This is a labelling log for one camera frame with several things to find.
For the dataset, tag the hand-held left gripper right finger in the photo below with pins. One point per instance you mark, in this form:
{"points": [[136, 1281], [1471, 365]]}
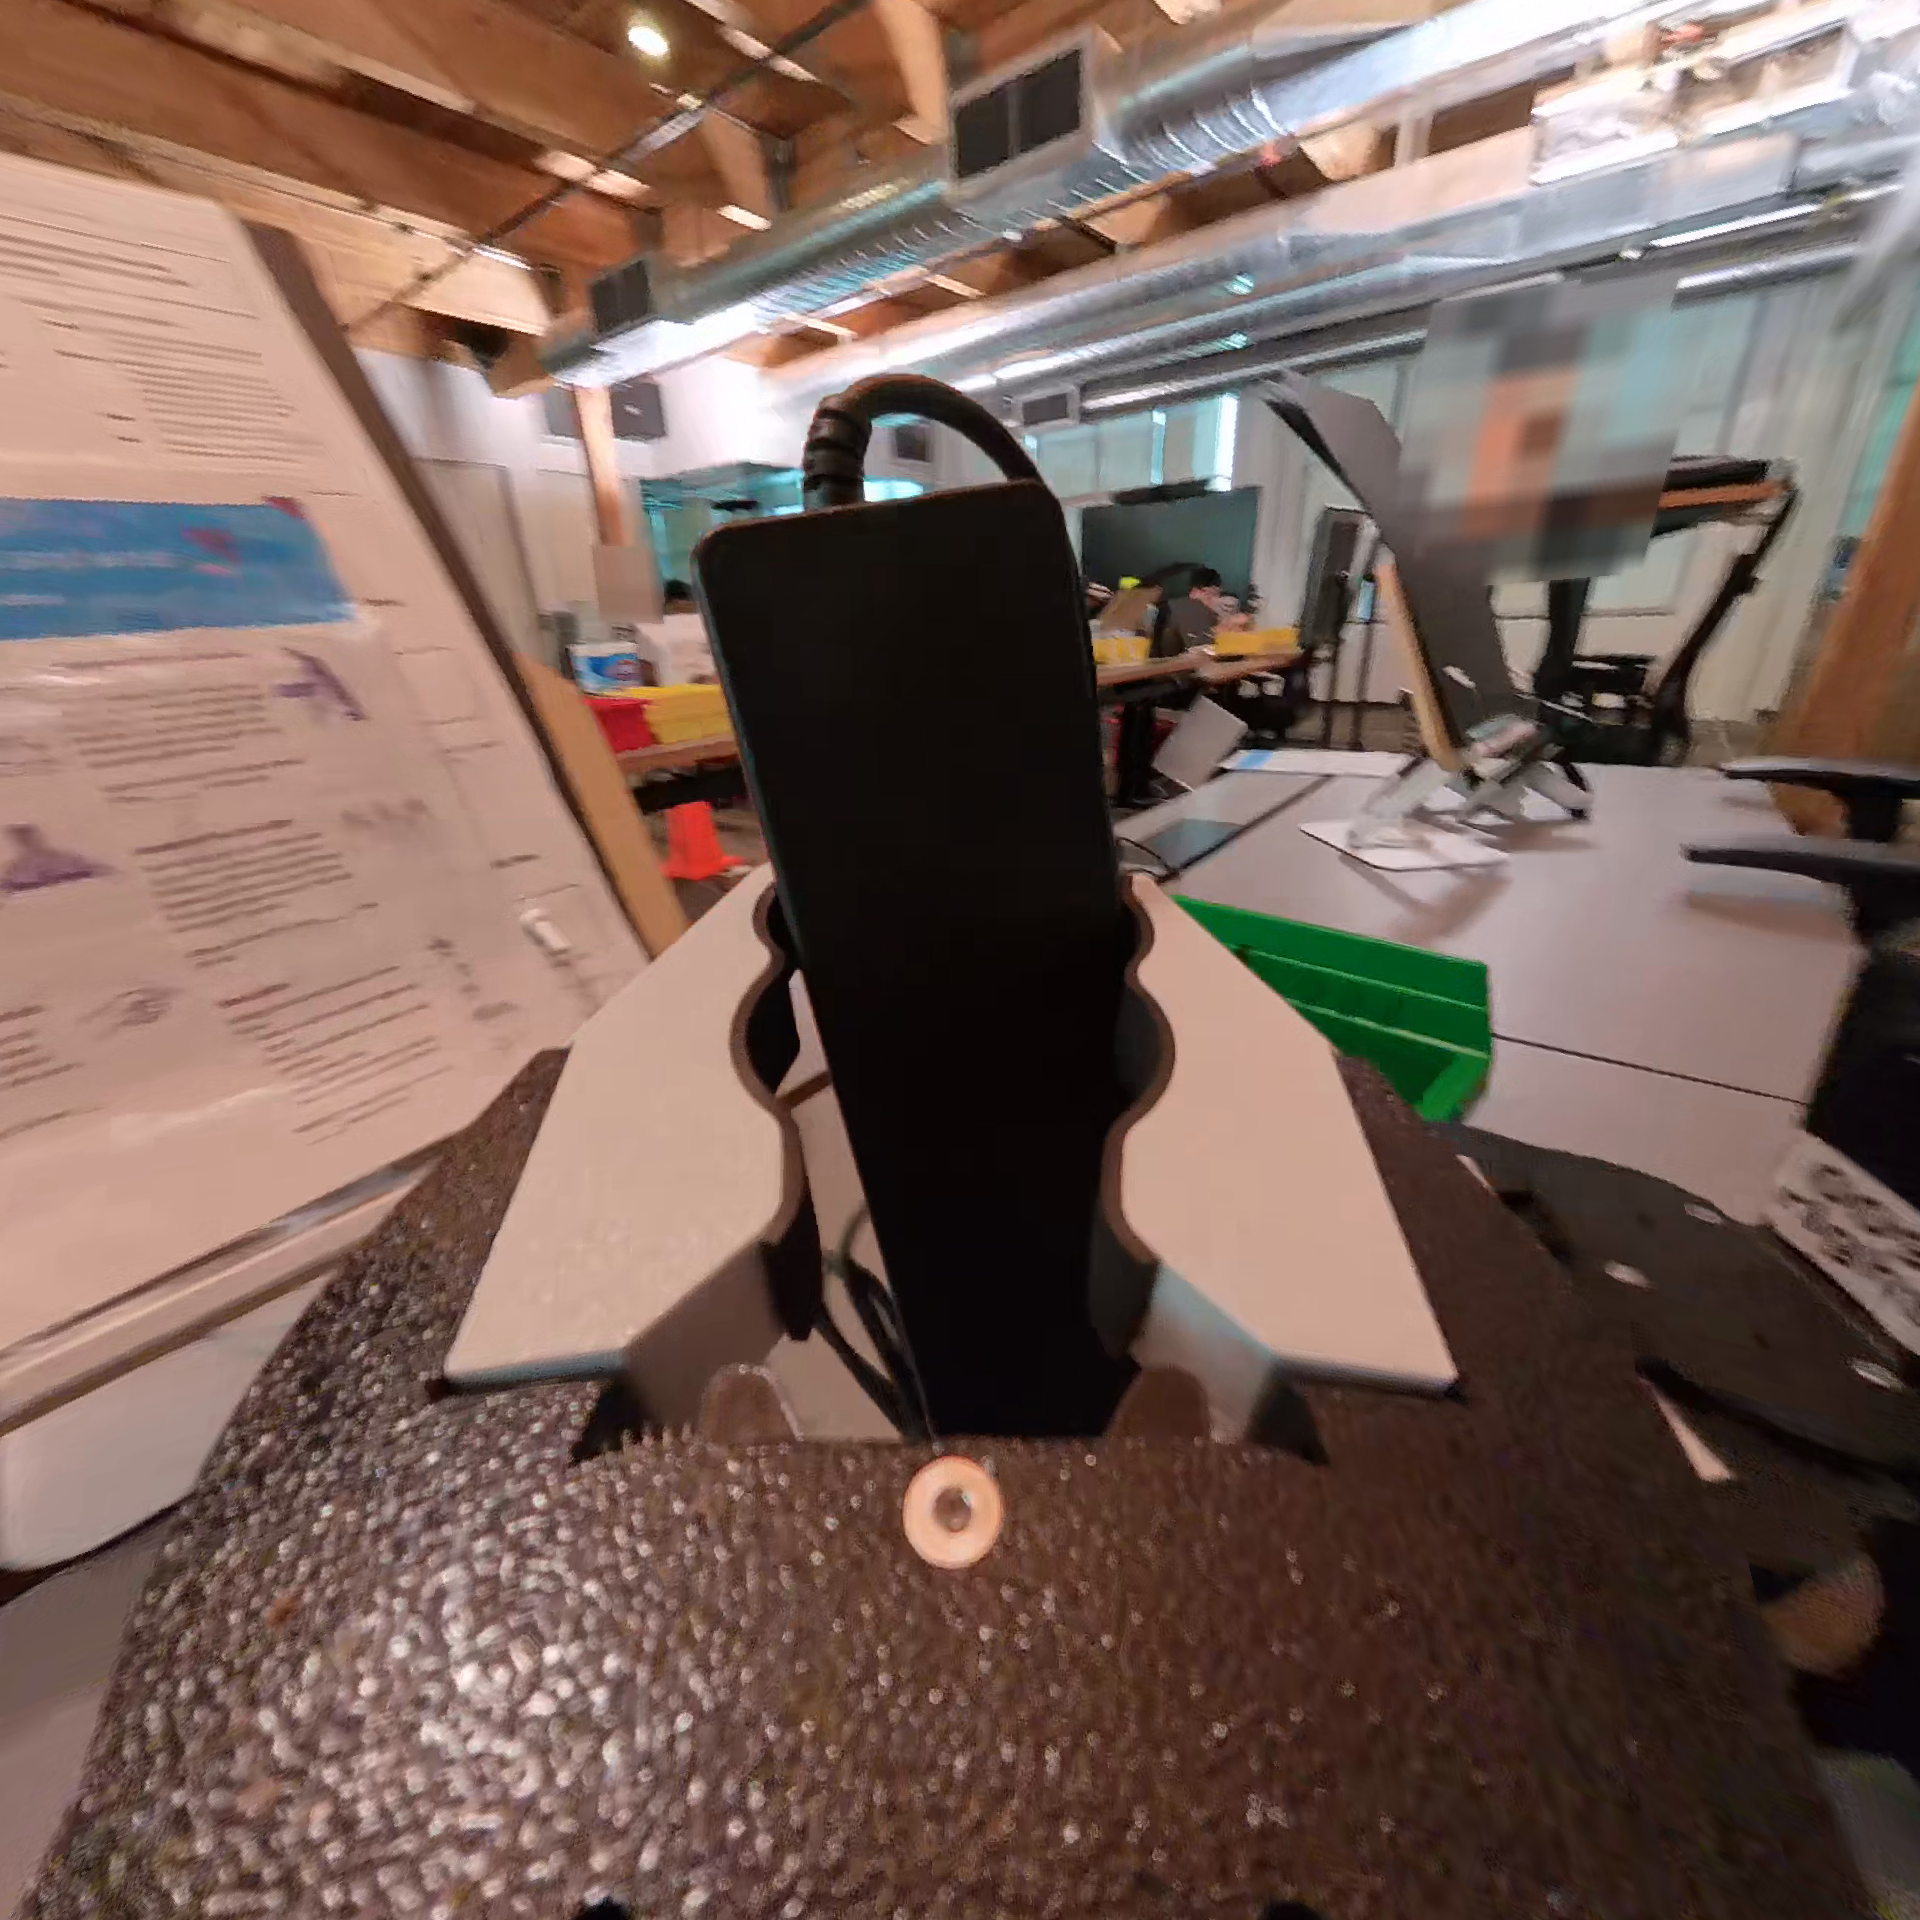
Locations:
{"points": [[1290, 1201]]}

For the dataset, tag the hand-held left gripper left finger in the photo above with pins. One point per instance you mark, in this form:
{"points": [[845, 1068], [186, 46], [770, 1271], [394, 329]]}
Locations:
{"points": [[630, 1201]]}

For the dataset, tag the green plastic bin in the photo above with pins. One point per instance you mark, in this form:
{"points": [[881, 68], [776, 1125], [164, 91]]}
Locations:
{"points": [[1350, 1004]]}

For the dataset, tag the black multi-port usb hub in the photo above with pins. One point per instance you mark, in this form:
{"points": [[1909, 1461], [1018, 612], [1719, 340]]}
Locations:
{"points": [[930, 901]]}

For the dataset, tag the black office chair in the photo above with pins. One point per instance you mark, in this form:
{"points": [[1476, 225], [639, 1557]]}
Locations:
{"points": [[1874, 1050]]}

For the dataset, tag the orange traffic cone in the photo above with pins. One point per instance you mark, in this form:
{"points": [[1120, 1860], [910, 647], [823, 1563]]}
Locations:
{"points": [[698, 849]]}

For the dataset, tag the black tablet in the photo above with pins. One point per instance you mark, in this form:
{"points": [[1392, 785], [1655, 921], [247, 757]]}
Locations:
{"points": [[1200, 845]]}

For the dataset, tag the red storage bin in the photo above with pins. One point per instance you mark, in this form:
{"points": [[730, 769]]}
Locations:
{"points": [[618, 727]]}

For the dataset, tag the yellow storage bin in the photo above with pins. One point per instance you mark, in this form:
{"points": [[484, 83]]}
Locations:
{"points": [[692, 716]]}

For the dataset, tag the blue banner printed sheet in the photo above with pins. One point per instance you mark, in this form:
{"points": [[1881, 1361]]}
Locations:
{"points": [[224, 827]]}

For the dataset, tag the white stand base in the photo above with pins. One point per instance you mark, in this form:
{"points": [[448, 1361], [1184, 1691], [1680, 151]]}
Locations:
{"points": [[76, 1484]]}

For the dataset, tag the large black wall screen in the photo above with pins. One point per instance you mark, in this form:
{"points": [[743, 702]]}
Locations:
{"points": [[1170, 541]]}

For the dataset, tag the silver ventilation duct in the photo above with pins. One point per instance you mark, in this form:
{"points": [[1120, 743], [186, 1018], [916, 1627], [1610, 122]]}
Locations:
{"points": [[1200, 91]]}

